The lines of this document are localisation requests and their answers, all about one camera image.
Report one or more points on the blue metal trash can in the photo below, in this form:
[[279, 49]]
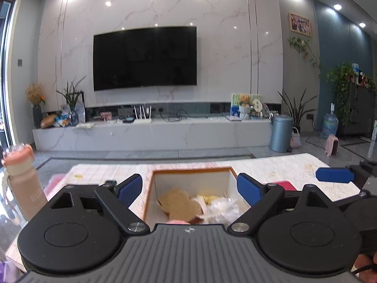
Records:
[[281, 135]]

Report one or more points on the dark vase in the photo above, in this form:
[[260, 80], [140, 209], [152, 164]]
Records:
[[37, 118]]

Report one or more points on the black wall television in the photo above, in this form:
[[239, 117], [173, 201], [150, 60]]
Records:
[[144, 59]]

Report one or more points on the dried yellow flowers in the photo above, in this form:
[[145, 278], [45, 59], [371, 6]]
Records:
[[35, 93]]

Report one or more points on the pink water bottle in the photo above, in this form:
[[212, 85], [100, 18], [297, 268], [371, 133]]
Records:
[[23, 188]]

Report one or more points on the blue snack packet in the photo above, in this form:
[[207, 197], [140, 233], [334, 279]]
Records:
[[62, 121]]

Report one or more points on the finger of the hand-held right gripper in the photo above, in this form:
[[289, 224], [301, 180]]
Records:
[[334, 174]]

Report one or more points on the dark wall socket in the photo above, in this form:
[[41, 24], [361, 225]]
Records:
[[311, 116]]

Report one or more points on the white router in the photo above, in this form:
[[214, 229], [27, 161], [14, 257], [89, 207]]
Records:
[[143, 121]]

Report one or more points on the blue water jug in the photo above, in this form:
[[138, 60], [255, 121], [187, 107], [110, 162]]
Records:
[[329, 123]]

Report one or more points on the pink striped bag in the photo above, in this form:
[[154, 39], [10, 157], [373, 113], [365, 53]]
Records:
[[296, 140]]

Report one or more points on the black remote control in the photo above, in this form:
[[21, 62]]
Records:
[[111, 182]]

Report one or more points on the black framed glass door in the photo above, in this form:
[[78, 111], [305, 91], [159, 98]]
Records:
[[6, 64]]

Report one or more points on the hanging green vine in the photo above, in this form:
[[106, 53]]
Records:
[[300, 44]]

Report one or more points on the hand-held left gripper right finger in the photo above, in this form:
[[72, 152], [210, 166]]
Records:
[[249, 189]]

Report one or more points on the green plant in glass vase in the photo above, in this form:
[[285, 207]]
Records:
[[72, 100]]

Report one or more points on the pink photo card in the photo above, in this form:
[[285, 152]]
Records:
[[106, 116]]

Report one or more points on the white papers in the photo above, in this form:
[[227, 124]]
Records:
[[85, 125]]

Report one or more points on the white tall carton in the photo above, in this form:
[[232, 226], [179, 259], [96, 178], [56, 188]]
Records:
[[372, 140]]

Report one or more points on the brown oval ornament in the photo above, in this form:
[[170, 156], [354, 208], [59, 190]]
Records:
[[48, 121]]

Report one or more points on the teddy bear bouquet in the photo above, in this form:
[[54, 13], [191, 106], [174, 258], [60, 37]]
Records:
[[245, 107]]

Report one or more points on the pink white knitted hat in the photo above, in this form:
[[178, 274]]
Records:
[[176, 221]]

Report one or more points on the white book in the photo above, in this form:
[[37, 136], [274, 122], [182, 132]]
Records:
[[233, 118]]

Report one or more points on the purple plastic bag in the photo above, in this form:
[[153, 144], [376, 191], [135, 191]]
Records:
[[7, 272]]

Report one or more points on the pink small heater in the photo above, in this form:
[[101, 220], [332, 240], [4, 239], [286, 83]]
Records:
[[331, 146]]

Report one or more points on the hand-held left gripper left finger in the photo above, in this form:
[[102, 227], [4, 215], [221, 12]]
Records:
[[129, 189]]

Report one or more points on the white plastic bag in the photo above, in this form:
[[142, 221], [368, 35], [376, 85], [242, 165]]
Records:
[[223, 209]]

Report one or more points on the white marble television console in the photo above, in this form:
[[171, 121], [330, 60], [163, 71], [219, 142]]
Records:
[[147, 135]]

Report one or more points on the red lidded box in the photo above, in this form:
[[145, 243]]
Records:
[[287, 185]]

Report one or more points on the wooden picture frame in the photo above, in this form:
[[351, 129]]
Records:
[[299, 24]]

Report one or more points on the green vine on cabinet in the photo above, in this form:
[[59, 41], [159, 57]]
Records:
[[341, 85]]

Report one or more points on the tall green floor plant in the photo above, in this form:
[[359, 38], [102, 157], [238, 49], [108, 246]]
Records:
[[297, 109]]

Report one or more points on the round white paper fan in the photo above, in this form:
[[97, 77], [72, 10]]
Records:
[[257, 104]]

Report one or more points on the white storage box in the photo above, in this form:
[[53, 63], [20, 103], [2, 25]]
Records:
[[191, 182]]

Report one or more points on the person's right hand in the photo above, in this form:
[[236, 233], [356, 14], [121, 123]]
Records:
[[368, 275]]

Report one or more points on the yellow fuzzy cloth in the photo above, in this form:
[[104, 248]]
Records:
[[209, 199]]

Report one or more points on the dark cabinet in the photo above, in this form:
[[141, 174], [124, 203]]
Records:
[[363, 109]]

